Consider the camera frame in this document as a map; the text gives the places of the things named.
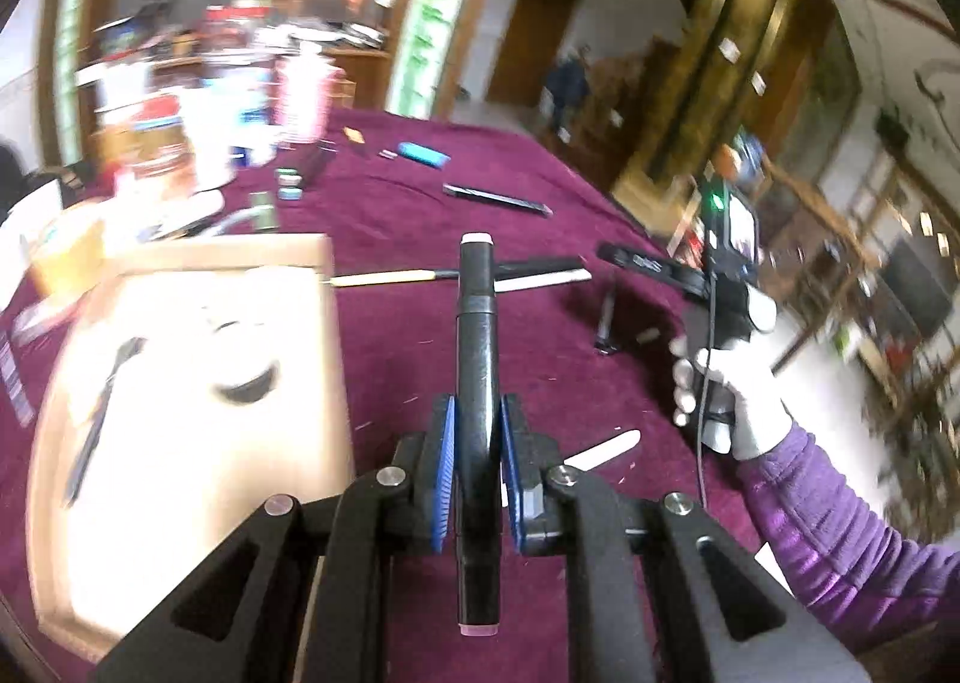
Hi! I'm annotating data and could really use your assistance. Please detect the black electrical tape roll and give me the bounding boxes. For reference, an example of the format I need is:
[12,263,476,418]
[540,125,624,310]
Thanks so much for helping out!
[212,319,283,405]

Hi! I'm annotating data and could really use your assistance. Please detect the black marker grey ends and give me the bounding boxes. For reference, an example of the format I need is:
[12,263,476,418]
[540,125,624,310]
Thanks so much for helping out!
[441,182,554,218]

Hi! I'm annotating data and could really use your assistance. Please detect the person's right forearm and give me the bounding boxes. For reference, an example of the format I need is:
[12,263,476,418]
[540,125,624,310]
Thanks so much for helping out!
[733,420,960,654]

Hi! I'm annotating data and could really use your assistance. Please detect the capped black gel pen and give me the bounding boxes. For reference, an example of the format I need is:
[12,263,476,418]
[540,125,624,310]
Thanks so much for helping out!
[595,276,623,357]

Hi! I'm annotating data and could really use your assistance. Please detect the cardboard box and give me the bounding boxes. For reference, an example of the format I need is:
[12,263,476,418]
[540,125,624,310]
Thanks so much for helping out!
[26,233,355,663]

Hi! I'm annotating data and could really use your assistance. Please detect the yellow-handled black-tip pen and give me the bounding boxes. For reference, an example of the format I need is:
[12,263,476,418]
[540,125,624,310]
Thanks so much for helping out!
[330,266,460,288]

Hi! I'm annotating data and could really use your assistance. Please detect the wooden counter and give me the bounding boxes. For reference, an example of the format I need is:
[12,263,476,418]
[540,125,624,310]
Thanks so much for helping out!
[322,46,392,112]

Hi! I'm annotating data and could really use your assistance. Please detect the wooden door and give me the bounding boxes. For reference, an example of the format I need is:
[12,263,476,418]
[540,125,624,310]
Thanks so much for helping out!
[487,0,580,109]

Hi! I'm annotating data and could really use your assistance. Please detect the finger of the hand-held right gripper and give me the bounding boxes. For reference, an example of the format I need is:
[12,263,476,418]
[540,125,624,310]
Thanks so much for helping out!
[596,240,710,296]

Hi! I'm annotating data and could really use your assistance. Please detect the plain white pen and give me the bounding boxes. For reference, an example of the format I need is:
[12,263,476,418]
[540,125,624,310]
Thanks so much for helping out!
[493,269,594,295]

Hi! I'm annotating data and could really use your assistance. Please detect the dark jacket on post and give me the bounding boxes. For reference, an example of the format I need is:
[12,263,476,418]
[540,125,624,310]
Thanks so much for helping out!
[544,49,590,131]

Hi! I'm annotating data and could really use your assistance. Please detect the blue lighter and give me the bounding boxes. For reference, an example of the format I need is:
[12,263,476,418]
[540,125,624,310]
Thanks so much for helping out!
[397,141,452,169]

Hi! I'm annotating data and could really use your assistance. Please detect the black marker teal cap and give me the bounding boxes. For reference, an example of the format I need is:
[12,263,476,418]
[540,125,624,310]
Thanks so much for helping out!
[276,147,335,202]

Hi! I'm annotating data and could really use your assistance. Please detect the bamboo wall painting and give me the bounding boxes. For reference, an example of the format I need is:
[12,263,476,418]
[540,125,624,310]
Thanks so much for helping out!
[388,0,490,124]

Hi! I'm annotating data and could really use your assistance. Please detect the pink woven thermos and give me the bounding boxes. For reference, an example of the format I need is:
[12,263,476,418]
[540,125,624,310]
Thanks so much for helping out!
[273,52,335,145]

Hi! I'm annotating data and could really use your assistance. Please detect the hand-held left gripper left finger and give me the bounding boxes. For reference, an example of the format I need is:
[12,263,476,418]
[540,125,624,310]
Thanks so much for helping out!
[90,394,460,683]

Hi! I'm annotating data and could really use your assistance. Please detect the black marker pale ends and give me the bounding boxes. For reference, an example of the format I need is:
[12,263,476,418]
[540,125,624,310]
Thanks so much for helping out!
[454,231,504,636]

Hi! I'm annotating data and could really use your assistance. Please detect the retractable black gel pen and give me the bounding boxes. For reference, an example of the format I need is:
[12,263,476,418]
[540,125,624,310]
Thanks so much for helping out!
[64,336,148,509]

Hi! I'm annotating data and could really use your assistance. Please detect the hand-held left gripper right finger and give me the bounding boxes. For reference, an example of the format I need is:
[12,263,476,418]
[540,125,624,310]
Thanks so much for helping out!
[499,394,875,683]

